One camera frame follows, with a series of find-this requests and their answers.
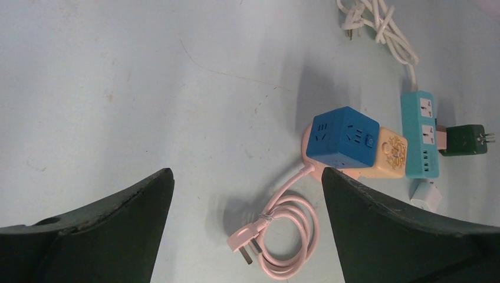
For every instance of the dark green cube socket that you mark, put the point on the dark green cube socket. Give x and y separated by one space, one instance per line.
467 140

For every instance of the small pink plug adapter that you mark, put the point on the small pink plug adapter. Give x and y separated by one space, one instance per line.
441 137

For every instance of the white usb charger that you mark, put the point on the white usb charger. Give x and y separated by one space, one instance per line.
425 194

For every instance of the blue cube socket adapter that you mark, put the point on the blue cube socket adapter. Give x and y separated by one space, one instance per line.
343 138

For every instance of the teal power strip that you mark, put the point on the teal power strip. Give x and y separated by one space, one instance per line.
419 129

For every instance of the yellow cube socket adapter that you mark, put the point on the yellow cube socket adapter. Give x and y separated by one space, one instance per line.
391 156

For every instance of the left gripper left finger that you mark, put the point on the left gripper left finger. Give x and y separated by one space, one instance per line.
114 239

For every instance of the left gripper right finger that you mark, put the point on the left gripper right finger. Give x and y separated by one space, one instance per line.
382 239

